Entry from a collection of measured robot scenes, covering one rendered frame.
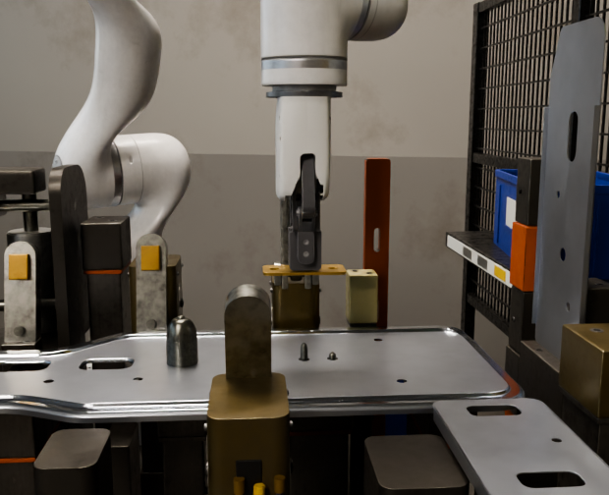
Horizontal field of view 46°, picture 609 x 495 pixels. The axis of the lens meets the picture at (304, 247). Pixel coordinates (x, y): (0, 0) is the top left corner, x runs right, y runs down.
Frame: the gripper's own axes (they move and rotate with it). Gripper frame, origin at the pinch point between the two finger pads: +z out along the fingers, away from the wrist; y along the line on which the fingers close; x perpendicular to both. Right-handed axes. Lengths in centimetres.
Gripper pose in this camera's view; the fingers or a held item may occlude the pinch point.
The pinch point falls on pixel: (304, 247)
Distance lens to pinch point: 72.8
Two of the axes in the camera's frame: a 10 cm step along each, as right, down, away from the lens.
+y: 0.7, 1.8, -9.8
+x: 10.0, -0.1, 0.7
